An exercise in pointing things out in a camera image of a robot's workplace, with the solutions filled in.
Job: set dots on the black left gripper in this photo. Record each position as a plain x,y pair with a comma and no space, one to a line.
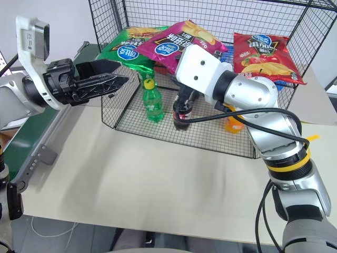
59,76

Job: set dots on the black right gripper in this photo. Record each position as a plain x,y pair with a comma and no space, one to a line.
187,93

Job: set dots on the dark cola bottle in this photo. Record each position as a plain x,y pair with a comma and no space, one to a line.
181,124

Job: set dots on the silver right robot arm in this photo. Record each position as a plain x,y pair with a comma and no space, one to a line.
268,126

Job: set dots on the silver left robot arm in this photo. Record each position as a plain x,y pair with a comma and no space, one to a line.
11,100

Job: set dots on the grey conveyor control box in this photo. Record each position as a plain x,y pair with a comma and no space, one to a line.
48,155

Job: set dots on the green belt conveyor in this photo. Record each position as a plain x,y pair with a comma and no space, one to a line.
18,139

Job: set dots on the green soda bottle yellow cap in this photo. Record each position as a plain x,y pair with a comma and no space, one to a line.
154,105

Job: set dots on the green chips bag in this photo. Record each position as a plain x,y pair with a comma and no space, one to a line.
123,51

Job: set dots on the orange soda bottle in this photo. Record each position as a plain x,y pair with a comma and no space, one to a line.
233,126

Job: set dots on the magenta chips bag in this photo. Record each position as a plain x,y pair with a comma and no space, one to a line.
168,44

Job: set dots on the red chips bag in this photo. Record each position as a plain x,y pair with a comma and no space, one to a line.
263,58

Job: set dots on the black block on robot body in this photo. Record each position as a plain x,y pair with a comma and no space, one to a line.
15,201

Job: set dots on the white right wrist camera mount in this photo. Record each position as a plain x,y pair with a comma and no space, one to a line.
200,71

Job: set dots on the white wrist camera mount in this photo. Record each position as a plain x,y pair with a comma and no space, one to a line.
200,71
27,39

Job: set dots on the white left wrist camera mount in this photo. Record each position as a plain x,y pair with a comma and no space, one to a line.
27,39

